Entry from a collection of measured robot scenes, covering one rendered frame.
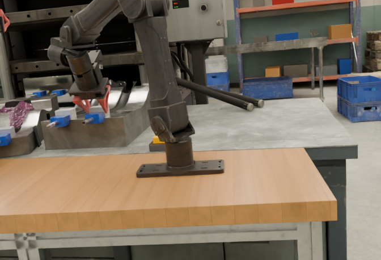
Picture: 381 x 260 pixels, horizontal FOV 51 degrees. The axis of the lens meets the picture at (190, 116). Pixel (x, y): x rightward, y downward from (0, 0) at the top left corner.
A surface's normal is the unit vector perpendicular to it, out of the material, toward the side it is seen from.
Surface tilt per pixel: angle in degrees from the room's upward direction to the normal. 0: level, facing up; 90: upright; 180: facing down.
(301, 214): 90
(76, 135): 90
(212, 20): 90
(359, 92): 91
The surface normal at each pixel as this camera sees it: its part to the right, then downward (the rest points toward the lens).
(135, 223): -0.10, 0.21
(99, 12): -0.59, 0.26
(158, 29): 0.77, -0.07
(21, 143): 0.13, 0.18
